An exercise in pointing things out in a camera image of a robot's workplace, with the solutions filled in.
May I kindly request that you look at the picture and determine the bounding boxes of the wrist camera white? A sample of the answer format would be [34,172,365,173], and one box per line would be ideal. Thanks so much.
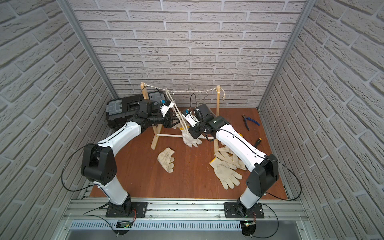
[183,109,197,127]
[161,100,174,117]

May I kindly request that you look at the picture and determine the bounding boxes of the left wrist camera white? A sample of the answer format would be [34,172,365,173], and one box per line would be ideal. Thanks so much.
[161,100,174,117]

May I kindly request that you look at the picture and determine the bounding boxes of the wooden drying rack frame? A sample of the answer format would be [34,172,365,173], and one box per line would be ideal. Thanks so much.
[140,82,226,154]

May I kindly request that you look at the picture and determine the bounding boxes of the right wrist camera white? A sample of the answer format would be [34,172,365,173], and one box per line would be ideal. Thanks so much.
[183,109,197,127]

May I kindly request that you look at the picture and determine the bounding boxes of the black yellow screwdriver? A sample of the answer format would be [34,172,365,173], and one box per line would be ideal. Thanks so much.
[254,138,262,148]

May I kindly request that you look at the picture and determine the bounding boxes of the aluminium rail base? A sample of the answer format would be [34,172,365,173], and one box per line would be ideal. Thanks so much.
[52,197,315,240]

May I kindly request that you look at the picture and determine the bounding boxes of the cream glove front right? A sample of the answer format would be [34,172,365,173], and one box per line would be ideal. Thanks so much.
[210,158,243,190]

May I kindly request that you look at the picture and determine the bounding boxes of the white clip hanger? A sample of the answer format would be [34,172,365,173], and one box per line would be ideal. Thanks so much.
[165,89,188,135]

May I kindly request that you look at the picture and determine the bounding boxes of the black plastic toolbox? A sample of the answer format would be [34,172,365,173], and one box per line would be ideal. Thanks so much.
[106,91,166,131]

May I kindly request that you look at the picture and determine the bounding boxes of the twine rope line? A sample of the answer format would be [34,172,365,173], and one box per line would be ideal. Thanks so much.
[141,82,226,101]

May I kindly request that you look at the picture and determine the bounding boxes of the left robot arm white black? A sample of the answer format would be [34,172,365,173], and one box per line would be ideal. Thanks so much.
[81,100,177,218]

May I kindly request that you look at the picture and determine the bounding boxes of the cream glove under pile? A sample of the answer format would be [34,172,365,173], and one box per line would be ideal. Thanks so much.
[157,147,175,173]

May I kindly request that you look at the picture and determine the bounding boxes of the white glove yellow cuff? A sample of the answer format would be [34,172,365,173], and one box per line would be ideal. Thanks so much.
[182,130,202,148]

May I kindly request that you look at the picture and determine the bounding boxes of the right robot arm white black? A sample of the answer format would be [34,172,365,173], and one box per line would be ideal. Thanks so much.
[183,104,279,217]

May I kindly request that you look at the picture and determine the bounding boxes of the cream glove behind right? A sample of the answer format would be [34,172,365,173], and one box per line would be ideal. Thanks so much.
[215,146,247,171]

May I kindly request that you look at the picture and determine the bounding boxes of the grey clip hanger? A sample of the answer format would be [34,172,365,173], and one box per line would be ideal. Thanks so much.
[188,85,216,108]

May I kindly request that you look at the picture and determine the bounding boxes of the blue handled pliers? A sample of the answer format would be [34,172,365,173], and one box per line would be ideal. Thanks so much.
[242,115,261,131]

